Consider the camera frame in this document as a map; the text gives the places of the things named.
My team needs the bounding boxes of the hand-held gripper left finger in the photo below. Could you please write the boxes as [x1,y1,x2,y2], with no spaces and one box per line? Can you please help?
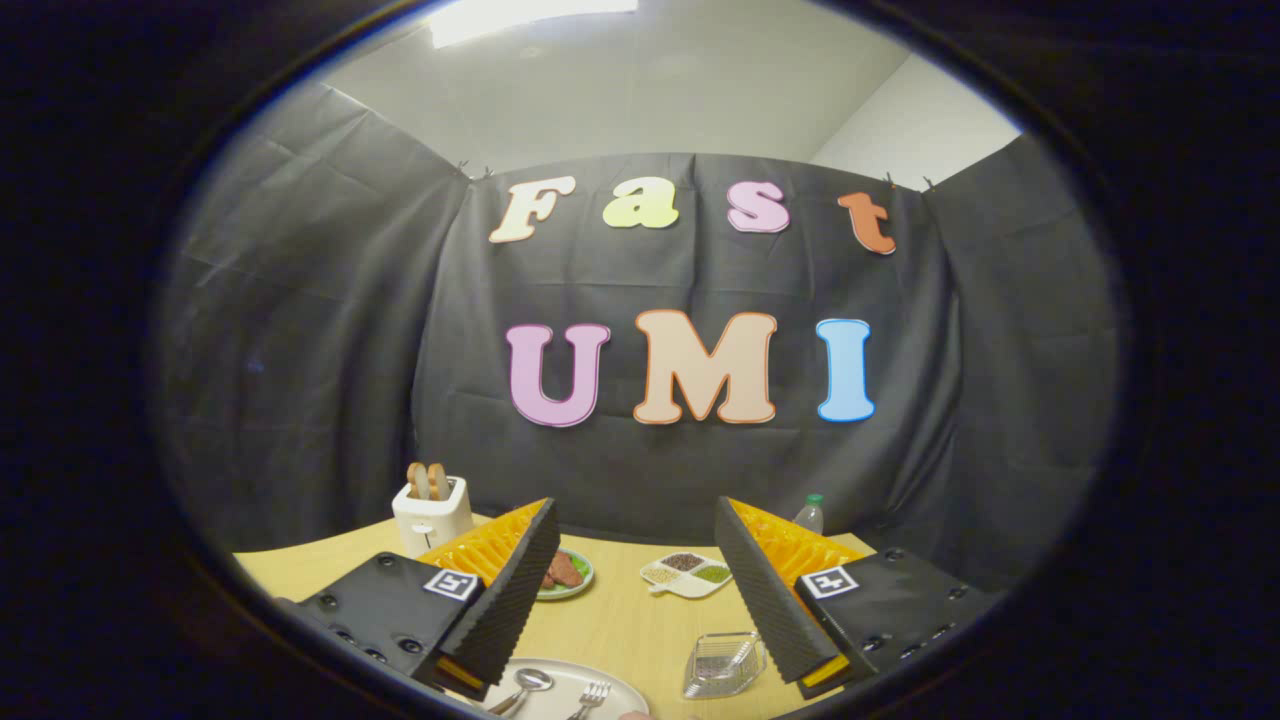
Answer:
[275,497,563,703]

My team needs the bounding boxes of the large white round plate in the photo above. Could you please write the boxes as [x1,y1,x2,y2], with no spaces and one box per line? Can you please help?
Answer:
[450,657,651,720]

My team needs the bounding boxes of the white divided seasoning dish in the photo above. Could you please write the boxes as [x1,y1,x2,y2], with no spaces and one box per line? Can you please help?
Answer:
[640,551,734,599]

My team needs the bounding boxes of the pale green oval plate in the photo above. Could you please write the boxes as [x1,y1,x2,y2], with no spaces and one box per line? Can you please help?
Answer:
[535,547,595,601]

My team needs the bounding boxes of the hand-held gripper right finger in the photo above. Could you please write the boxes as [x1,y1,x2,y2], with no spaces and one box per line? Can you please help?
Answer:
[714,496,1006,701]

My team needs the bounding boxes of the cream toaster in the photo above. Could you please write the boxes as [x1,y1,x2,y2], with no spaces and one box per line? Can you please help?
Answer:
[392,476,475,558]

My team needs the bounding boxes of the ceiling light panel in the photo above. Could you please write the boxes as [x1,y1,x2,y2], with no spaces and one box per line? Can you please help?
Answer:
[430,0,641,48]

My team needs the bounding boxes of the metal spoon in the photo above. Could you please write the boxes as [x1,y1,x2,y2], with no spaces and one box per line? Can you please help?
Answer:
[487,668,554,717]

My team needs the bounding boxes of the metal wire cutlery rack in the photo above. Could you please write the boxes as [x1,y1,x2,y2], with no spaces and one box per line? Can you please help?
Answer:
[682,631,768,700]

